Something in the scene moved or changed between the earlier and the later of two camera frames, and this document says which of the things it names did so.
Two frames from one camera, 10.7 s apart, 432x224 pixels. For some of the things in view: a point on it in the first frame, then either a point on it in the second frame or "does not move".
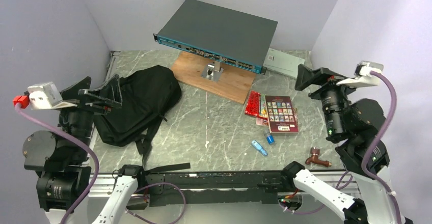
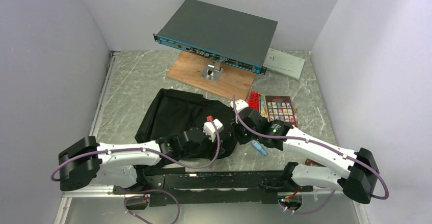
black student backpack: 146,94 -> 173,111
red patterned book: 252,107 does not move
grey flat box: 282,63 does not move
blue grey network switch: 235,37 does not move
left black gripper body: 96,105 -> 196,150
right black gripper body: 331,84 -> 244,135
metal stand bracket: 212,71 does not move
